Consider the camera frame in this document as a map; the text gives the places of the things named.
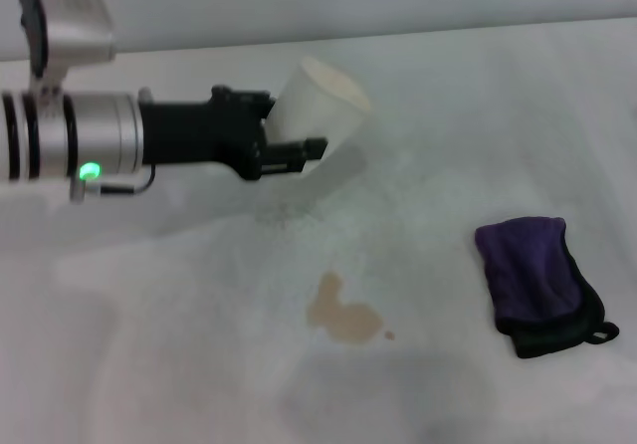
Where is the white paper cup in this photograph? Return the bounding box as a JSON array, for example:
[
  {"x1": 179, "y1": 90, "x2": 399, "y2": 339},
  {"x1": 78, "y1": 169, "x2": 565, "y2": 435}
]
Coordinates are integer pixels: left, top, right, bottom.
[{"x1": 266, "y1": 55, "x2": 373, "y2": 180}]

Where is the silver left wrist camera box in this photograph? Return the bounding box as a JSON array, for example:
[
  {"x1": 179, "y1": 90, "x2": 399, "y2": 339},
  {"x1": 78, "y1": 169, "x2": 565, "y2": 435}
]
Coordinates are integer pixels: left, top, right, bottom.
[{"x1": 16, "y1": 0, "x2": 118, "y2": 98}]

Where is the purple rag with black trim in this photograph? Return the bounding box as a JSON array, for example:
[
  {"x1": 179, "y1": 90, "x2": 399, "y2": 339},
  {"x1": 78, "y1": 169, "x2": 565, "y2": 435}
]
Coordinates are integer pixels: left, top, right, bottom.
[{"x1": 473, "y1": 216, "x2": 621, "y2": 360}]

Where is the brown water stain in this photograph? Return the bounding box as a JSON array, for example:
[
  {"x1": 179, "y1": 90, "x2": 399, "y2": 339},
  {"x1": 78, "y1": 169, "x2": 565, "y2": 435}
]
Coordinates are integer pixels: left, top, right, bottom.
[{"x1": 305, "y1": 270, "x2": 385, "y2": 345}]

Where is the grey left arm cable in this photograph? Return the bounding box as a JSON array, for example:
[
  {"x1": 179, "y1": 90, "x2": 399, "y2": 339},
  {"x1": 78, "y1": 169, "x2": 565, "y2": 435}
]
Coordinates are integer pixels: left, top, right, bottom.
[{"x1": 69, "y1": 164, "x2": 156, "y2": 204}]

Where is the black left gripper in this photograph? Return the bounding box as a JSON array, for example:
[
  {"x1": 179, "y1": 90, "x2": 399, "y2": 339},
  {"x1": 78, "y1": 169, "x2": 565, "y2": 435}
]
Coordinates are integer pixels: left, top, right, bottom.
[{"x1": 137, "y1": 84, "x2": 329, "y2": 182}]

